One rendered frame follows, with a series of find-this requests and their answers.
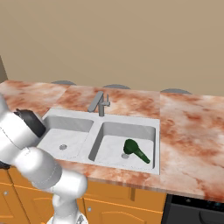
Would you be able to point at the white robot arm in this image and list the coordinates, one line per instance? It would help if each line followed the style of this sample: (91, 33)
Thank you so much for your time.
(35, 166)

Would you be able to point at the grey sink tap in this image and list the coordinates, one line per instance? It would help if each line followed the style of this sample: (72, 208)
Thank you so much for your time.
(100, 103)

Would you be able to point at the white double basin sink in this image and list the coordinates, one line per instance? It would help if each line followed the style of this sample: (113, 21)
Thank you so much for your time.
(99, 140)

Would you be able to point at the grey round stool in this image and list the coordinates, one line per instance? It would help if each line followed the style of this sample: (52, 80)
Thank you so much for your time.
(116, 86)
(176, 91)
(62, 82)

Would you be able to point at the dark green ladle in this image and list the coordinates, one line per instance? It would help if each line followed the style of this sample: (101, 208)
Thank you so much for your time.
(134, 150)

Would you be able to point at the orange drawer front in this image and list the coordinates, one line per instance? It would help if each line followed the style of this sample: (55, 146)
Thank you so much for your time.
(110, 191)

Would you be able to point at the silver cupboard knob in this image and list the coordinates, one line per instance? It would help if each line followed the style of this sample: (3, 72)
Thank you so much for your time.
(89, 209)
(5, 193)

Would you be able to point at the orange cupboard door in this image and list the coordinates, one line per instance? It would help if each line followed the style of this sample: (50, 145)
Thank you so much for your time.
(122, 212)
(8, 204)
(32, 204)

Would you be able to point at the black dishwasher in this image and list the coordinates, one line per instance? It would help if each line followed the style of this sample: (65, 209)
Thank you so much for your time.
(192, 210)

